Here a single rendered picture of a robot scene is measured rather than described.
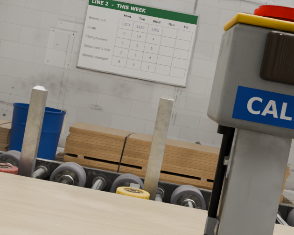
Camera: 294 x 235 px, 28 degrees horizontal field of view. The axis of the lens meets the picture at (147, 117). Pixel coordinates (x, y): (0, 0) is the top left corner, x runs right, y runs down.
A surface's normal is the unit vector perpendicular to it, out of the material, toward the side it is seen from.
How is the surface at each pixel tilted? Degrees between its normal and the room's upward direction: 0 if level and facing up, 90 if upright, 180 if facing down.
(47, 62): 90
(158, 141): 90
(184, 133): 90
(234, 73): 90
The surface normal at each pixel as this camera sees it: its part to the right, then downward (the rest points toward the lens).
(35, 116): -0.01, 0.06
